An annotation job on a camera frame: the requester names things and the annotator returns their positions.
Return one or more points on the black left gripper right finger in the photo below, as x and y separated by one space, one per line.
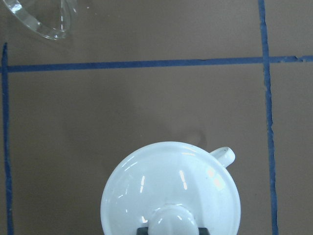
203 231

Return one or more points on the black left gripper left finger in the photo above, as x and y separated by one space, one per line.
142 231

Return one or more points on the white enamel cup lid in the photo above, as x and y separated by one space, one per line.
173 188

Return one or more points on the clear glass funnel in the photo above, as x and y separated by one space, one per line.
51 19

